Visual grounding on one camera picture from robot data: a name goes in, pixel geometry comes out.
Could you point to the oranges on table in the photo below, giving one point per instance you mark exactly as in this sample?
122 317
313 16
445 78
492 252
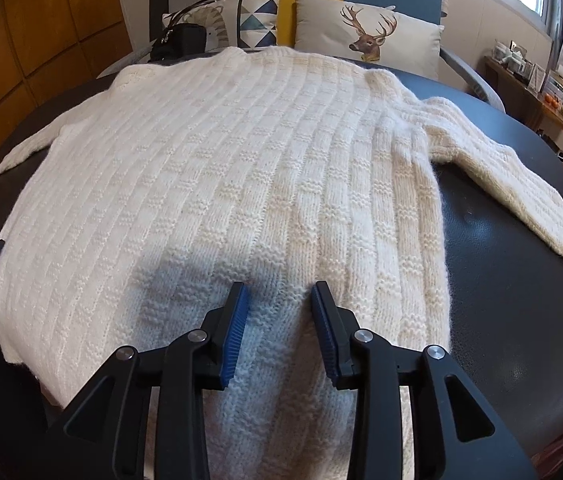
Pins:
552 102

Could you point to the black handbag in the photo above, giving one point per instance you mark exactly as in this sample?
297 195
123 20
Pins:
179 40

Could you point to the wooden side table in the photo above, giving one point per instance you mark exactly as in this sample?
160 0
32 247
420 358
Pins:
520 102

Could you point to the geometric triangle print cushion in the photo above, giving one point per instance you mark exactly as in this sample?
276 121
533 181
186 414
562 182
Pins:
220 24

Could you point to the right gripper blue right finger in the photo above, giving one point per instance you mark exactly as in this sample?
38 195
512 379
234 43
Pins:
457 433

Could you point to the deer print cushion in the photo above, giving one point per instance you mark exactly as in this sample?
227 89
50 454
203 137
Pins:
369 34

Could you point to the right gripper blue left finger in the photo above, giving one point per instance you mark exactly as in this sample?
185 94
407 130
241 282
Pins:
105 424

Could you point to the cream knitted sweater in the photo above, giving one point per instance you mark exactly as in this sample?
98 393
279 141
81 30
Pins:
277 168

